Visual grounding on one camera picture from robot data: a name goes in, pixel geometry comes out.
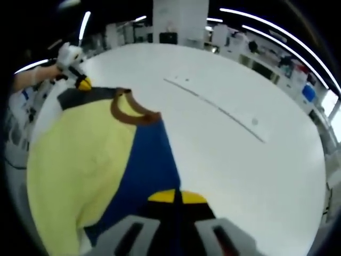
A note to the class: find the person's left hand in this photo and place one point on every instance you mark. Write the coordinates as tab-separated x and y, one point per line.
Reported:
50	73

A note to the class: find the blue storage box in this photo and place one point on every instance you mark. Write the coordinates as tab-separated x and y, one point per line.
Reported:
309	92

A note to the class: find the white cabinet row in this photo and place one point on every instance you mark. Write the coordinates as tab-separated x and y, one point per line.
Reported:
266	68

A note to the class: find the black chair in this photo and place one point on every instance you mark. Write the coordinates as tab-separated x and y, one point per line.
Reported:
168	38

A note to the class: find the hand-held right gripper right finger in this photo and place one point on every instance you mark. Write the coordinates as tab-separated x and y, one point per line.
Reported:
207	237

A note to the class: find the yellow blue black garment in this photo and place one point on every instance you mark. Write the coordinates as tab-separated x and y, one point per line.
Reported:
80	160

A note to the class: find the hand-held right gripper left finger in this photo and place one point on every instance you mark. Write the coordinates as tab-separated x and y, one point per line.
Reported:
133	237

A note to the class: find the white square pillar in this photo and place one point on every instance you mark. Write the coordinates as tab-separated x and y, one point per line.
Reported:
178	18

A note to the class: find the white ceiling light strip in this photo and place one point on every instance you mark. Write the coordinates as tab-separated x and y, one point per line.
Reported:
84	26
287	37
266	36
214	20
140	18
32	66

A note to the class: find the ceiling air vent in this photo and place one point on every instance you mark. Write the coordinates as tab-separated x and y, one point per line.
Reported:
278	36

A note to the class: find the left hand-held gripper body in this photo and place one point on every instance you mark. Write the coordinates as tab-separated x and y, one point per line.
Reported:
69	57

